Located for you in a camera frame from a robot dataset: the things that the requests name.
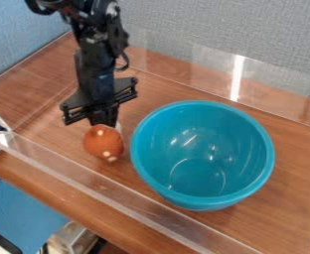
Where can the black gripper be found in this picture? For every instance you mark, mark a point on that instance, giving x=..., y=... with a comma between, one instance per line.
x=82, y=106

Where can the brown and white toy mushroom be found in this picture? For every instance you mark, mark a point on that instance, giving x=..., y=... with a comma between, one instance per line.
x=103, y=142

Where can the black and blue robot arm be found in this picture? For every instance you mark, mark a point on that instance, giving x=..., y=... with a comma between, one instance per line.
x=101, y=57

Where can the grey metal frame piece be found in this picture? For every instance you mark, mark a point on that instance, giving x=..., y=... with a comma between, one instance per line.
x=71, y=240

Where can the clear acrylic table barrier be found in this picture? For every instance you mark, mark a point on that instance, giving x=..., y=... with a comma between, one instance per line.
x=102, y=194

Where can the blue plastic bowl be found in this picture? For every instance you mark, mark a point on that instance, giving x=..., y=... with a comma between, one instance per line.
x=202, y=153

